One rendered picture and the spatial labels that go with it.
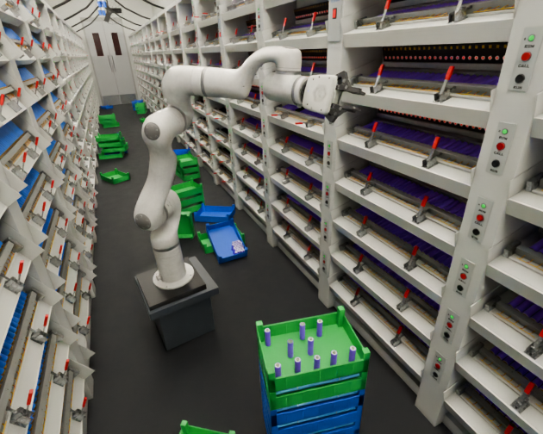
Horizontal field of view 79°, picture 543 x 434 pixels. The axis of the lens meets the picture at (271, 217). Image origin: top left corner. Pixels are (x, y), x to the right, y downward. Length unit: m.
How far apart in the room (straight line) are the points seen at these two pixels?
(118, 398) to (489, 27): 1.74
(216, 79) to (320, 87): 0.33
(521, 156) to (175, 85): 0.97
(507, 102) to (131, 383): 1.64
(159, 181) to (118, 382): 0.90
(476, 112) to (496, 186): 0.19
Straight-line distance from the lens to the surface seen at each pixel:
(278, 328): 1.15
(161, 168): 1.30
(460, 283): 1.13
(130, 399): 1.65
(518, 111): 0.94
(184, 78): 1.15
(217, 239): 2.35
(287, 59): 1.04
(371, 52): 1.47
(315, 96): 0.97
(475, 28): 1.01
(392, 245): 1.36
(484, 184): 0.99
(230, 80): 1.09
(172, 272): 1.57
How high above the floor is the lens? 1.26
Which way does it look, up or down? 27 degrees down
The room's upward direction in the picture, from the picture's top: 2 degrees counter-clockwise
